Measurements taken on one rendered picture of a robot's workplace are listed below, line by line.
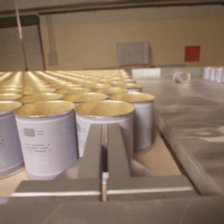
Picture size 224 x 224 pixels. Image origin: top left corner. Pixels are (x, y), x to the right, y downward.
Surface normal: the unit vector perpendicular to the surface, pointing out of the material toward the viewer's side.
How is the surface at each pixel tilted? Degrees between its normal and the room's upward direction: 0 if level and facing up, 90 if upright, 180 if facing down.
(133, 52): 89
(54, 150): 91
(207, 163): 0
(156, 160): 2
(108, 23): 90
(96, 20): 90
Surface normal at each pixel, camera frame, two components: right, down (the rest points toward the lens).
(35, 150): -0.17, 0.29
